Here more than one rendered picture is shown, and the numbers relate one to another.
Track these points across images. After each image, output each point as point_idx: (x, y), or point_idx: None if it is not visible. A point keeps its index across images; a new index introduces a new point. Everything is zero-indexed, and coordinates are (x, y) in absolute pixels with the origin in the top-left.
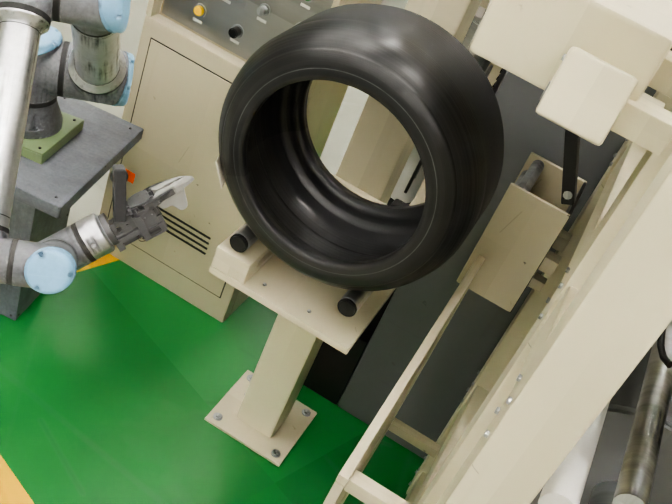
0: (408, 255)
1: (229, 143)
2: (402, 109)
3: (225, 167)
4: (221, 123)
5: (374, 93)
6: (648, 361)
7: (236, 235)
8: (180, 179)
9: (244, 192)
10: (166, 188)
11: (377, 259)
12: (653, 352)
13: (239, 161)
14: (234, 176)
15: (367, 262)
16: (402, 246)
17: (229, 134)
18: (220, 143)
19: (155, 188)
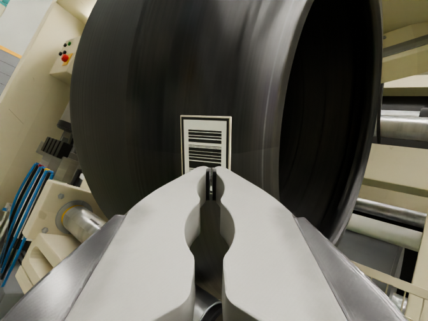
0: (355, 204)
1: (264, 60)
2: (382, 44)
3: (241, 132)
4: (218, 10)
5: (381, 18)
6: (397, 214)
7: (216, 312)
8: (230, 176)
9: (270, 186)
10: (264, 237)
11: (334, 224)
12: (392, 209)
13: (278, 108)
14: (258, 151)
15: (331, 232)
16: (349, 197)
17: (268, 34)
18: (211, 69)
19: (142, 302)
